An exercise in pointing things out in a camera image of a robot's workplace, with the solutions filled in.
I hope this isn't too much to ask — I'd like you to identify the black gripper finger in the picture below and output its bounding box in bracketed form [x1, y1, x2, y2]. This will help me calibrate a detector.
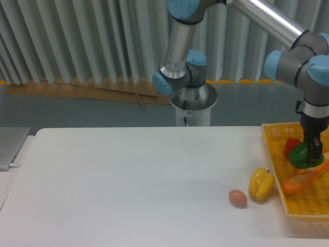
[305, 131, 323, 164]

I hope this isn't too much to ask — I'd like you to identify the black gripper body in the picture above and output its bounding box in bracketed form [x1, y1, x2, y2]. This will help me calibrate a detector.
[295, 101, 328, 134]

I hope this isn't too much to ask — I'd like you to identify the green bell pepper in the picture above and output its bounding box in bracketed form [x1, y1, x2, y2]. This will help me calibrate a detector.
[288, 142, 324, 169]

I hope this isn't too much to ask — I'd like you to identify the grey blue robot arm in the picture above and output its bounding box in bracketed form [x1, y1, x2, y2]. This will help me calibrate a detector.
[152, 1, 328, 169]

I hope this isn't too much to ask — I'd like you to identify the yellow woven basket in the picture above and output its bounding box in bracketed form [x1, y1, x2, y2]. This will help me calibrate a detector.
[262, 122, 328, 223]

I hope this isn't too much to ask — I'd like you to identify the red bell pepper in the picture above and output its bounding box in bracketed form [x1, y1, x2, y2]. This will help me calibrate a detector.
[284, 137, 301, 158]

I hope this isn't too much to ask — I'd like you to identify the orange baguette bread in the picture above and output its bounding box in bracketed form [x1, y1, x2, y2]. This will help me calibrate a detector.
[281, 151, 328, 195]

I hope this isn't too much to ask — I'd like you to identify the yellow bell pepper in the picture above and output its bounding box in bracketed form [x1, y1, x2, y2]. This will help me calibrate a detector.
[248, 168, 275, 201]

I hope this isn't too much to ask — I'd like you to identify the brown egg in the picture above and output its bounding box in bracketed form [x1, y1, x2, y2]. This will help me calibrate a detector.
[229, 189, 247, 207]

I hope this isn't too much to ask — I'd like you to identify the brown cardboard sheet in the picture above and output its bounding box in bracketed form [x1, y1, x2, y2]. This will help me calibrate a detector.
[5, 78, 170, 109]

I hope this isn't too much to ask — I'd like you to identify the silver laptop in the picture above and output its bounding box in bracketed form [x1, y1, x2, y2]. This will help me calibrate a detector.
[1, 127, 30, 171]

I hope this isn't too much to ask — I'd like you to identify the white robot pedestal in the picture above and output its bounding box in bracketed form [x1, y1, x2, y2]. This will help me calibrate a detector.
[170, 83, 217, 127]

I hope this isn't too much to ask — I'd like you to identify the black cable at pedestal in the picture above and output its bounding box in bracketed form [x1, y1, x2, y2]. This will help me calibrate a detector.
[182, 100, 191, 127]

